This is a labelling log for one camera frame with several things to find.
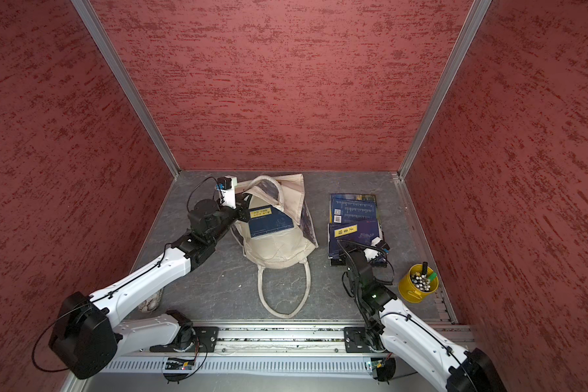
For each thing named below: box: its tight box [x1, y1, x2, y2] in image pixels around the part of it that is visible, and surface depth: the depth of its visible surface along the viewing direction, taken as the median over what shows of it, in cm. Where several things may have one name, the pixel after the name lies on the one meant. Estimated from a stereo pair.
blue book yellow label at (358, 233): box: [327, 220, 381, 266], surface depth 88 cm
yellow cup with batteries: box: [398, 261, 440, 304], surface depth 78 cm
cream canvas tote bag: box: [231, 173, 319, 319], surface depth 89 cm
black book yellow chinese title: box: [330, 256, 348, 267], surface depth 89 cm
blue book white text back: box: [329, 193, 378, 224], surface depth 102 cm
